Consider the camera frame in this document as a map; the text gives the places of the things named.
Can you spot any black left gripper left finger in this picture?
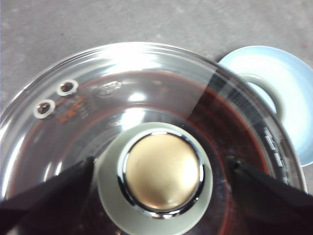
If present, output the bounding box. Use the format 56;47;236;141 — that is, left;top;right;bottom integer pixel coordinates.
0;156;95;235

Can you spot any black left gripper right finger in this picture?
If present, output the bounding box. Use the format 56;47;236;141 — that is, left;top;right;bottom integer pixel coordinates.
226;158;313;235

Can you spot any blue plate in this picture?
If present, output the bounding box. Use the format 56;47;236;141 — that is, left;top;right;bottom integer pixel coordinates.
217;45;313;168

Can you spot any glass lid with green knob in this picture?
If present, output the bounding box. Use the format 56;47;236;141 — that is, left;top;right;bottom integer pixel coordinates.
0;42;309;235

